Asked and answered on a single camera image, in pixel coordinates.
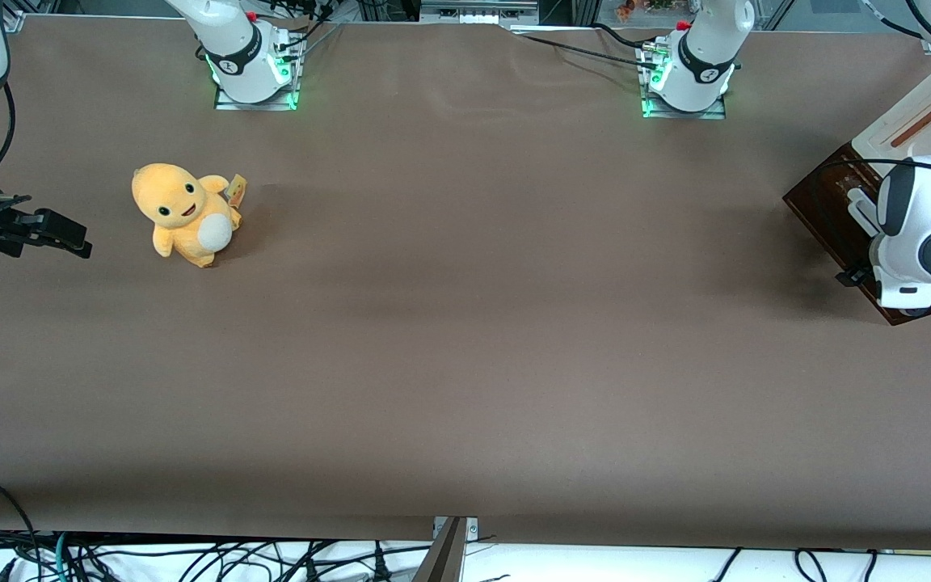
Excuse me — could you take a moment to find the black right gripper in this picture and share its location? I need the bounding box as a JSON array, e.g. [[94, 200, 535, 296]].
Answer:
[[0, 209, 93, 259]]

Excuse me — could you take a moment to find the brown drawer with white handle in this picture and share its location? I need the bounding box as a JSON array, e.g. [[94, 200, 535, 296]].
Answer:
[[783, 141, 931, 326]]

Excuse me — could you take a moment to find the white drawer cabinet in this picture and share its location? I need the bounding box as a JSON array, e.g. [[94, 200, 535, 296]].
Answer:
[[852, 57, 931, 162]]

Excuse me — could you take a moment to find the yellow plush toy white belly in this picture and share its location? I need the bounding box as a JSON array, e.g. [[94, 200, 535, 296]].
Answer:
[[131, 162, 248, 269]]

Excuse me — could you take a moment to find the brown table cover sheet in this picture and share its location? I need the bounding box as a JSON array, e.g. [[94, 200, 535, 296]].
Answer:
[[0, 15, 931, 552]]

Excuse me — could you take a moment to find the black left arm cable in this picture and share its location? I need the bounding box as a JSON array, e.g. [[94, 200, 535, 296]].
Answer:
[[815, 0, 931, 177]]

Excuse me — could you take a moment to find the white drawer with orange handle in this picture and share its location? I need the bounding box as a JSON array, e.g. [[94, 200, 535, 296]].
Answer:
[[870, 81, 931, 156]]

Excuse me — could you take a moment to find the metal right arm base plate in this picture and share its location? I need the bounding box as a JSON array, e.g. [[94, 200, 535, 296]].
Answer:
[[213, 81, 301, 112]]

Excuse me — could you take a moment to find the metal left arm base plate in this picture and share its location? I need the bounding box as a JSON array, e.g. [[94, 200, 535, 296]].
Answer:
[[641, 93, 727, 120]]

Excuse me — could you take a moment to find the short curved black cable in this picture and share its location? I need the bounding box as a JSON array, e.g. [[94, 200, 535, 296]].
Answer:
[[591, 23, 656, 51]]

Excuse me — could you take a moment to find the long black cable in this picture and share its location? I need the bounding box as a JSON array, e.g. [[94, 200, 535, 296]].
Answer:
[[512, 31, 660, 72]]

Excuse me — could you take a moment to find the aluminium frame rail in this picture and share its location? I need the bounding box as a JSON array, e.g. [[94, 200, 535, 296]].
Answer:
[[419, 0, 541, 25]]

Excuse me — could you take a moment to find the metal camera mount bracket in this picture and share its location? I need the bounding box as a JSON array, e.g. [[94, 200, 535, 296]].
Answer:
[[413, 516, 480, 582]]

